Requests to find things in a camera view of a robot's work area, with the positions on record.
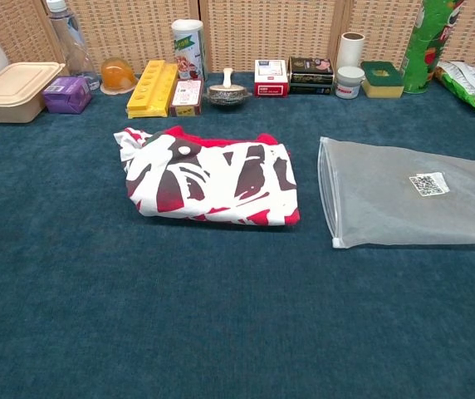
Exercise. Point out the red and white box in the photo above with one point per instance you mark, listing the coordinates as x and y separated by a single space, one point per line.
270 77

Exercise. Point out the frosted zip bag with QR label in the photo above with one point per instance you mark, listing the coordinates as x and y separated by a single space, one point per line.
387 208

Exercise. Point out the yellow egg tray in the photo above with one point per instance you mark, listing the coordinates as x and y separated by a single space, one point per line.
150 93

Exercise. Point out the small purple box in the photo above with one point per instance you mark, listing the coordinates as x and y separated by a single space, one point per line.
65 95

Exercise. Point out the blue carpet table cover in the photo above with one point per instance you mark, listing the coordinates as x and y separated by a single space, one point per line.
55 291

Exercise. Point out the orange jelly cup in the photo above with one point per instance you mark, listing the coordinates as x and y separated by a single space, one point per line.
117 77

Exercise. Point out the black printed box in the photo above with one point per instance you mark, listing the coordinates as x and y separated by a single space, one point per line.
310 75

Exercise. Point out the white printed canister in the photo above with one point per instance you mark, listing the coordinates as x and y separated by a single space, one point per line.
187 50

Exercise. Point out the red white garment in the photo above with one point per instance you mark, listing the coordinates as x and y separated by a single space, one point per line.
221 183

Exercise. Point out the woven folding screen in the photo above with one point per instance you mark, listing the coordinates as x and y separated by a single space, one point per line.
262 29

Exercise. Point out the small white jar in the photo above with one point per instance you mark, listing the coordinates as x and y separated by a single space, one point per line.
349 83

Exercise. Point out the beige lidded lunch box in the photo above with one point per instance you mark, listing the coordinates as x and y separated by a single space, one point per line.
9 87

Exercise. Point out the dark patterned bowl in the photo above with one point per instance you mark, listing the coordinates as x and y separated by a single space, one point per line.
227 99

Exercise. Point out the green chips can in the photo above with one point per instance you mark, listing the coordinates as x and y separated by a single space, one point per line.
424 54

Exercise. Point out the clear plastic water bottle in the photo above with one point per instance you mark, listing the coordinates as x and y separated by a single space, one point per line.
71 45

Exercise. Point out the white paper roll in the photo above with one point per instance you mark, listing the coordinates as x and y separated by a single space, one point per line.
350 52

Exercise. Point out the green snack bag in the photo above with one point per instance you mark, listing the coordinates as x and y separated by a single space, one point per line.
470 83

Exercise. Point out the white rice spoon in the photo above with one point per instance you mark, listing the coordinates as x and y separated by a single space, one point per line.
228 77

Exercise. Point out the green and yellow sponge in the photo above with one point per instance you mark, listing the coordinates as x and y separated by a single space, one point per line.
383 79

